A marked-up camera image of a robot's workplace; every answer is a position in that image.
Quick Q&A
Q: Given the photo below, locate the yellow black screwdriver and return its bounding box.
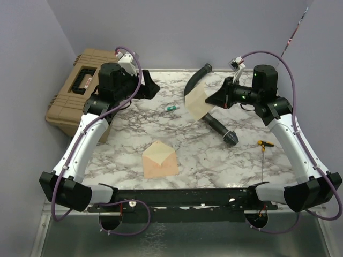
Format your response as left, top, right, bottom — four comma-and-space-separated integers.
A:
258, 140, 274, 157

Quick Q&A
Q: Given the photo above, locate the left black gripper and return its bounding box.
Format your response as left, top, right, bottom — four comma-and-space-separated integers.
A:
115, 68, 161, 102

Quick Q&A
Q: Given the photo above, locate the brown paper letter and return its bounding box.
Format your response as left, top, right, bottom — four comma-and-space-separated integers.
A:
185, 82, 214, 121

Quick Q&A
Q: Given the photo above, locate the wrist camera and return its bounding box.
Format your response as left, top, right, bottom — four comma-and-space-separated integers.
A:
116, 51, 138, 75
228, 56, 245, 82

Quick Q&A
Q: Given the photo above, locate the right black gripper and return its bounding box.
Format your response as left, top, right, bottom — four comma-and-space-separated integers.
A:
205, 76, 261, 109

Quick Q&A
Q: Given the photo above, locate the green white glue stick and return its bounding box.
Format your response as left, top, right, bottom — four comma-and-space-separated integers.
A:
164, 105, 180, 112

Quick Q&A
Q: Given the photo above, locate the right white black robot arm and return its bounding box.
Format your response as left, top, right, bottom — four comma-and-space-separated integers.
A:
205, 64, 342, 213

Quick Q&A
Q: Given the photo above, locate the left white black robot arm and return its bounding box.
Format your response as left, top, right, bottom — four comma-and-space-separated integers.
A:
39, 63, 160, 211

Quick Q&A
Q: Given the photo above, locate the tan plastic tool case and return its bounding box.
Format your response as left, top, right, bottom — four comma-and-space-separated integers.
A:
46, 49, 118, 137

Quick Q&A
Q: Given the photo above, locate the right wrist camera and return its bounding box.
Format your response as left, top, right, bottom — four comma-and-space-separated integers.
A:
228, 56, 245, 82

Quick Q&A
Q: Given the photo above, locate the black corrugated hose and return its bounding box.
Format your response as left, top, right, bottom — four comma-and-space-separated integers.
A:
183, 63, 239, 147

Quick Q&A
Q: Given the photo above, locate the tan paper envelope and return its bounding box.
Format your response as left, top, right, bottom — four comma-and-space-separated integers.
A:
142, 141, 179, 178

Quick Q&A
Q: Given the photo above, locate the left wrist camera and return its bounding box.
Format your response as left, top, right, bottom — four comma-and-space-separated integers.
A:
116, 51, 138, 75

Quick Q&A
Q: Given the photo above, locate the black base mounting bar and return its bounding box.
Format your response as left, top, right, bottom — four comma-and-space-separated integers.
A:
88, 187, 278, 223

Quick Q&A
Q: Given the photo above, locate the aluminium frame rail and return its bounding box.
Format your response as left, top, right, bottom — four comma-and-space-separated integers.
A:
42, 200, 92, 215

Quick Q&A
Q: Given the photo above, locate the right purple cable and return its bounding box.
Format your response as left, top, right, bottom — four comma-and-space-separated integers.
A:
241, 50, 339, 234

